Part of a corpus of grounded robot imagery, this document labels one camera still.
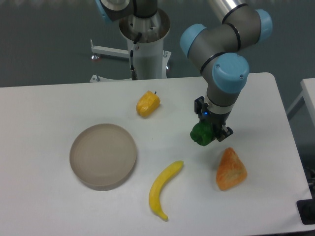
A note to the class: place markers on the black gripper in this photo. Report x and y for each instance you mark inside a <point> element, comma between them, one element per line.
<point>218,121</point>

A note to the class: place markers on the green toy pepper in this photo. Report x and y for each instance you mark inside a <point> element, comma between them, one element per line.
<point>202,133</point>

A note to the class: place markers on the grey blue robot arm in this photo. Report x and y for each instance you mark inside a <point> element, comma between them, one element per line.
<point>214,52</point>

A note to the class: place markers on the yellow toy pepper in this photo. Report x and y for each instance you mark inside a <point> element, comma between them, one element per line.
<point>147,104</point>

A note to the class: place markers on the beige round plate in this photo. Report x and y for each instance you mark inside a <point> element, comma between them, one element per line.
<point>103,156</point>

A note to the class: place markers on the orange toy pastry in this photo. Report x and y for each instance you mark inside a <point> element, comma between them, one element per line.
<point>231,170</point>

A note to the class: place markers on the white side table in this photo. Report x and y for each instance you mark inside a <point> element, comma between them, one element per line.
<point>305,97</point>

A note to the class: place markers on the black device at edge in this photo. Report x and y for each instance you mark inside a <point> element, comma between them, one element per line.
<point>306,207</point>

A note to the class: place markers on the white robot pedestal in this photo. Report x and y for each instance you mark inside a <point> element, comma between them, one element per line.
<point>145,46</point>

